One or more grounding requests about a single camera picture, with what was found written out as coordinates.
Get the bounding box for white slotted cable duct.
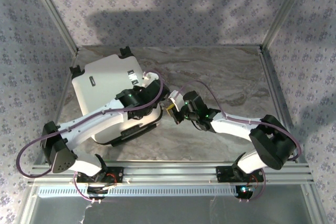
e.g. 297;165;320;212
38;186;238;197

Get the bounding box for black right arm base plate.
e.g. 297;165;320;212
215;165;265;183

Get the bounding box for grey metal base panel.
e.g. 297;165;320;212
28;196;320;224

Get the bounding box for aluminium side rail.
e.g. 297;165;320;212
34;49;79;167
258;47;308;164

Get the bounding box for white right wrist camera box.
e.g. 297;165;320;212
169;91;182;107

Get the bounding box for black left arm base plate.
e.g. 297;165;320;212
75;166;124;184

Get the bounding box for white hard-shell suitcase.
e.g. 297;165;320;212
68;47;163;147

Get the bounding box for aluminium frame post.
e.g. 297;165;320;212
261;0;314;51
25;0;80;56

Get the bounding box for black controller board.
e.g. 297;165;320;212
235;185;255;199
86;185;112;200

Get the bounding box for aluminium mounting rail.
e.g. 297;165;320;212
29;159;314;185

